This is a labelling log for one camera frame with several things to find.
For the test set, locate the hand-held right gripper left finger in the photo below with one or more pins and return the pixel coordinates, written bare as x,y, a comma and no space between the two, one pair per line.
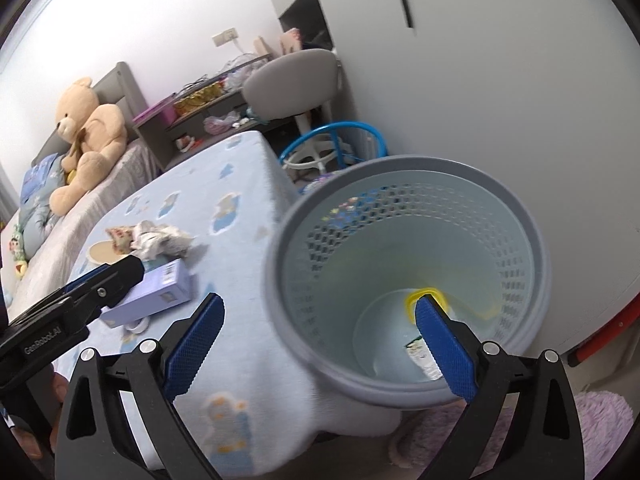
195,345

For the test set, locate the white green-print wrapper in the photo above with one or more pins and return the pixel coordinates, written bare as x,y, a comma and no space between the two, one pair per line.
417,355

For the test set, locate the blue metal child chair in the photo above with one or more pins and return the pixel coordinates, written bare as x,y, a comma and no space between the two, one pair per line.
325,132

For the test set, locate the pink flat box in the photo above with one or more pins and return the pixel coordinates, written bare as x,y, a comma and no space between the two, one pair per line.
155,108

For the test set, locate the purple fluffy rug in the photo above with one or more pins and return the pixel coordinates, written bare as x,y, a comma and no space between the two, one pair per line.
600,410

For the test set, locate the grey plastic waste basket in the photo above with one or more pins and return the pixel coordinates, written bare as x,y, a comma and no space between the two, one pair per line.
350,240

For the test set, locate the yellow plastic lid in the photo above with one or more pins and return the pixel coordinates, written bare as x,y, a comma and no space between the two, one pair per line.
411,305

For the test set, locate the wall power outlet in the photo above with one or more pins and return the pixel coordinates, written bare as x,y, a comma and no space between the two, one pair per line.
225,37

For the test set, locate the beige round coaster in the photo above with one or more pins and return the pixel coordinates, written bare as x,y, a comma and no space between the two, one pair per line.
100,252

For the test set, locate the blue printed pillow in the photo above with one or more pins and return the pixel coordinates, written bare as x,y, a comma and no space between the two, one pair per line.
37,195

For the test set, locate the pink and white plastic bag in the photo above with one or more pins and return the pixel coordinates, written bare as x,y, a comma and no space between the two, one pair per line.
220,124

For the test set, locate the grey wardrobe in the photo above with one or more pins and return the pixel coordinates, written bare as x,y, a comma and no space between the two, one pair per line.
450,85

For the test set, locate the person's left hand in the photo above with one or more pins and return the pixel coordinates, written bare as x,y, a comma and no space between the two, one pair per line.
57,392

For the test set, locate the red and white small item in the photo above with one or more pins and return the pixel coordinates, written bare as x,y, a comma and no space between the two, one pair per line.
185,143

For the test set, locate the grey bed headboard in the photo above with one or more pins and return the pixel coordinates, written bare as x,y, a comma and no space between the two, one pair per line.
120,82

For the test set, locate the pink picture board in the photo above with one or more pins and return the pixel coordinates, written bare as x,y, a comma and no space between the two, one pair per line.
290,40

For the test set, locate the clear plastic bottle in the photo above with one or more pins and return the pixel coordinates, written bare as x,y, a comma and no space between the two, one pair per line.
252,112

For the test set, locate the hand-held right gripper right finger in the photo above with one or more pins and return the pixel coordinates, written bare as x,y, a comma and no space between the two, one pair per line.
445,350

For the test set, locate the clear plastic bag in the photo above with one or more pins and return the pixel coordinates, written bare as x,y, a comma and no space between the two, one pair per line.
240,72

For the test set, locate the purple cardboard box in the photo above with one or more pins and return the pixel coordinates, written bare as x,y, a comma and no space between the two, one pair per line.
160,295

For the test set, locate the yellow packaged goods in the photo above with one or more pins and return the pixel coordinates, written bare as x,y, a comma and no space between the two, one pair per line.
195,100

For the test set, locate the red and cream snack packet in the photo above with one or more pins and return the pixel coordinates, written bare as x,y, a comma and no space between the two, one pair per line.
120,240

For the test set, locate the light blue printed blanket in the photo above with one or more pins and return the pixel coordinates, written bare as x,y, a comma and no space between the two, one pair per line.
240,270

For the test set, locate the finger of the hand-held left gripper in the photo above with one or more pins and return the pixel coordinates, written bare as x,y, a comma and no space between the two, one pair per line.
82,280
120,280

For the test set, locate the red and black object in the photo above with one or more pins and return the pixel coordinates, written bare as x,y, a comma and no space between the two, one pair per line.
600,342

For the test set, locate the grey shelf unit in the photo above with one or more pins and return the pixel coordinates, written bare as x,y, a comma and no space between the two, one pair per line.
150,135

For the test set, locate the grey swivel chair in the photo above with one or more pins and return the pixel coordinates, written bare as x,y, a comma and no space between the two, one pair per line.
290,77

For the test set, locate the small colourful plush toy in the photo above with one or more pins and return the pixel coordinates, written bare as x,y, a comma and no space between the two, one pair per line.
17,250

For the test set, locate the beige teddy bear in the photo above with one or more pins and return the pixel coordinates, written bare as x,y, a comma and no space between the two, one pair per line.
100,130

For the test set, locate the white paper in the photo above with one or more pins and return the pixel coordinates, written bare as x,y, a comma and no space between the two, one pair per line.
157,242

